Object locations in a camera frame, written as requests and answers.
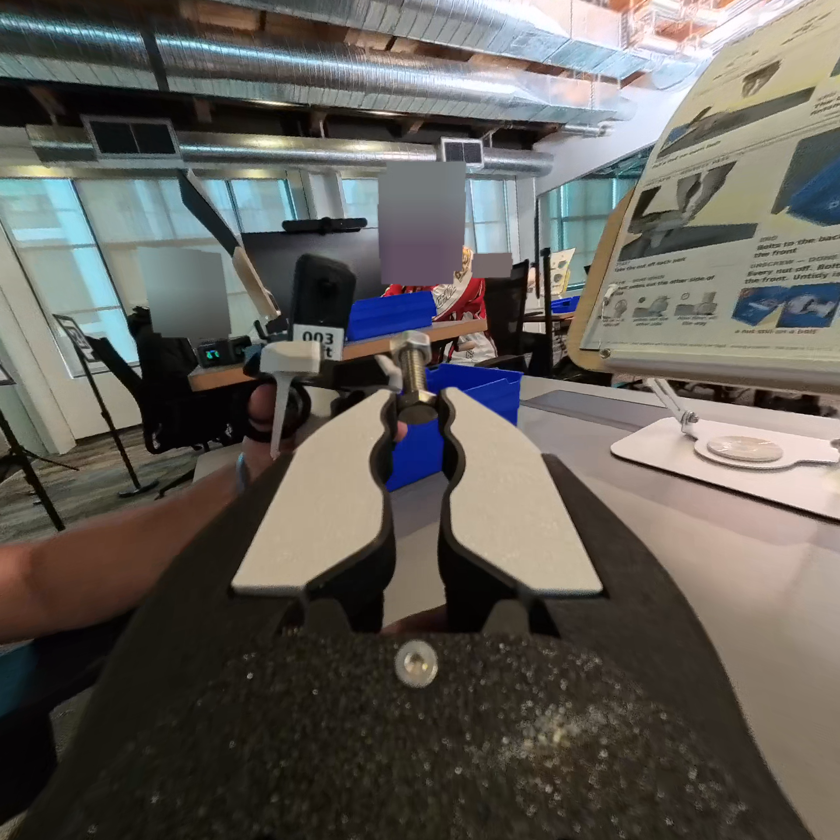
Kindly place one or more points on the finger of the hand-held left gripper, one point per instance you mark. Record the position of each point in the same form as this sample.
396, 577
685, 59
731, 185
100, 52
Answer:
390, 375
292, 359

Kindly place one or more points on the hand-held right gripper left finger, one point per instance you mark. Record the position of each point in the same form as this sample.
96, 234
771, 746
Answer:
308, 518

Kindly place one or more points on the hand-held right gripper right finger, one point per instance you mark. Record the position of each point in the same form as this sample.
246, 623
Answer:
518, 518

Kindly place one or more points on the silver hex bolt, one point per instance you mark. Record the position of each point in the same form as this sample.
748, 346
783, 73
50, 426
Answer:
415, 374

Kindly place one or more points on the blue plastic bin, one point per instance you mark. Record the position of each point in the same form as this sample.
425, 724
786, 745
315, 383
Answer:
387, 315
565, 304
479, 394

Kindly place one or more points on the person's left forearm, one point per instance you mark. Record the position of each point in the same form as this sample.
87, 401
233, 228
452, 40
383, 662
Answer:
98, 564

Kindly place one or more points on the person's left hand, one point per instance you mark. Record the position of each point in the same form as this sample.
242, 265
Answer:
259, 459

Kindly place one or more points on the person's right hand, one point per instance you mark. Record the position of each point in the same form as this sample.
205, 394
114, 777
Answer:
420, 621

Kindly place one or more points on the large black monitor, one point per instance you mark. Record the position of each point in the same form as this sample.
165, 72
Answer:
275, 275

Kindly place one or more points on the black device green screen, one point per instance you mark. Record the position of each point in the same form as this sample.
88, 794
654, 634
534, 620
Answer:
223, 352

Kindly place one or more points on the black webcam bar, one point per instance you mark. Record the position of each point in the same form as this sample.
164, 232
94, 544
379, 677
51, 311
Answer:
328, 225

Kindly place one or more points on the wooden edged table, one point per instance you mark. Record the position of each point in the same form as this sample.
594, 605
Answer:
216, 377

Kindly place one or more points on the black office chair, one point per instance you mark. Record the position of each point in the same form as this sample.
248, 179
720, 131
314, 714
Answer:
170, 394
505, 308

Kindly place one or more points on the small instruction board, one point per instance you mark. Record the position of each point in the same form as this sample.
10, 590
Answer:
561, 269

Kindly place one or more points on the black sign on pole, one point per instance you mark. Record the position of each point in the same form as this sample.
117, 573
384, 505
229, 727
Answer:
79, 341

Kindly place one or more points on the blue mesh office chair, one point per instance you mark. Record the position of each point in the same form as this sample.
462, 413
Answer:
13, 682

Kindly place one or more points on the wooden instruction board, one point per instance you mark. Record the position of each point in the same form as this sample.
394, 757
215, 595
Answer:
722, 229

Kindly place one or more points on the silver ventilation duct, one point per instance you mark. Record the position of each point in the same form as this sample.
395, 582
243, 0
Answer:
262, 65
295, 154
492, 33

